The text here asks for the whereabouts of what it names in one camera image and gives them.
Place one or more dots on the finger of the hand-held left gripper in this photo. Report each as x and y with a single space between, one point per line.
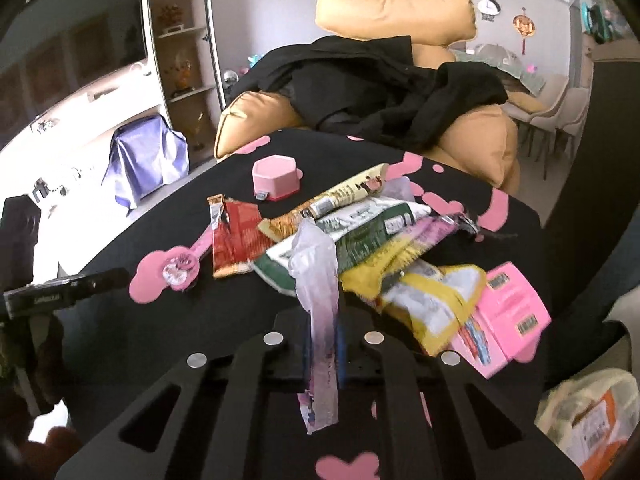
102 281

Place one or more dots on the cream orange stick packet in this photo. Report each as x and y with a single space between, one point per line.
340 195

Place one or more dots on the yellow white snack packet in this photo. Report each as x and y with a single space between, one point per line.
430 305

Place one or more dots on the pink carton box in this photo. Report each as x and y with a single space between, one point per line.
515 305

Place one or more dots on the red snack wrapper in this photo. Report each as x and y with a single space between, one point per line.
235 240

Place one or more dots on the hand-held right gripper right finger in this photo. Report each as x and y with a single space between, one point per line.
342 355

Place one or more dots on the pink hexagonal box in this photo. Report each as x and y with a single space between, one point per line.
276 177

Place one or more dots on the orange shelf ornament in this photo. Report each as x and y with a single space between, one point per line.
170 14

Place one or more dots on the white low cabinet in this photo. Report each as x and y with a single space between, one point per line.
75 135

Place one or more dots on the tan leather sofa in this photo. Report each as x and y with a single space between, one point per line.
390 12

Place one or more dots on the green white snack packet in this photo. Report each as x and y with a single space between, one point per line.
370 232

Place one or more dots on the white orange plastic bag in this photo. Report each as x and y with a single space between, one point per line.
585 415

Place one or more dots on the white open shelf cabinet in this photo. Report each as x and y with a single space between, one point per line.
175 45

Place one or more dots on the golden shelf figurine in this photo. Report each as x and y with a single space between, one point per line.
183 77

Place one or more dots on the black jacket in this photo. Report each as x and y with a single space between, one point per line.
330 85

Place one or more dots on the pink yellow gradient wrapper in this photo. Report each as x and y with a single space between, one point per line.
385 265

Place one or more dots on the pink round-head toy spoon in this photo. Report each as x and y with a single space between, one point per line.
179 269

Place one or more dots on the red hanging wall ornament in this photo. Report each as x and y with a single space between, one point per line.
523 25

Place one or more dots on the teal plastic object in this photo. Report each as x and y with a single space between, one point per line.
597 22

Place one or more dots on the black knit garment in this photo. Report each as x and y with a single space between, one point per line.
465 87

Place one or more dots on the covered dining table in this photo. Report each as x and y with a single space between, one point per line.
500 60

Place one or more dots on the panda wall clock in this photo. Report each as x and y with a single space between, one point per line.
489 6

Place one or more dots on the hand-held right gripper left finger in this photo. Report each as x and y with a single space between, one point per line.
306 360

